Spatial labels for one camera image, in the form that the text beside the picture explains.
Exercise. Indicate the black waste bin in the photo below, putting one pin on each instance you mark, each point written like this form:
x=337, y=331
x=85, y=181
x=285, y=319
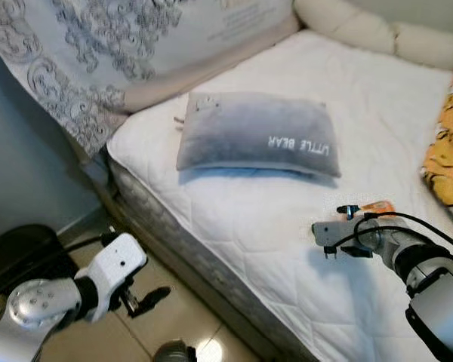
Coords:
x=23, y=253

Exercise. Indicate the white quilted mattress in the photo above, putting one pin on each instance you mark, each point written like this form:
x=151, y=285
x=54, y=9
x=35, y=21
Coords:
x=287, y=219

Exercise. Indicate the grey little bear pillow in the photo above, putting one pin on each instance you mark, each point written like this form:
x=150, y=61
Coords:
x=249, y=136

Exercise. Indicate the cream bolster cushion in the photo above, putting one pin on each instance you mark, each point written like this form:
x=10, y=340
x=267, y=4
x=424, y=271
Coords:
x=362, y=30

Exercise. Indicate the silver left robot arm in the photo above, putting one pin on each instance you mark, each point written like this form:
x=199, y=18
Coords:
x=30, y=311

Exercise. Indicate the small orange packet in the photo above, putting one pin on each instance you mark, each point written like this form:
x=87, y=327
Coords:
x=381, y=207

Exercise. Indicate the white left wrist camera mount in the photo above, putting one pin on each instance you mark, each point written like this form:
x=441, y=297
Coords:
x=117, y=264

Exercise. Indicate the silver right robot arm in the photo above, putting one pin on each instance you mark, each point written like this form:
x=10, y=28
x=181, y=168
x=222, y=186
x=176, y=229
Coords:
x=438, y=302

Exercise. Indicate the yellow cartoon egg blanket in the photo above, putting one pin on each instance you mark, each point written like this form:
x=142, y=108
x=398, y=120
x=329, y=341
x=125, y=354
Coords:
x=449, y=151

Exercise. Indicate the grey bed base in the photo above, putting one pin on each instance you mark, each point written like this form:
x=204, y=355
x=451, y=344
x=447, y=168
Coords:
x=174, y=245

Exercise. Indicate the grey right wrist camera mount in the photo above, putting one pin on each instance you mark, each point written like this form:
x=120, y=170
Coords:
x=336, y=234

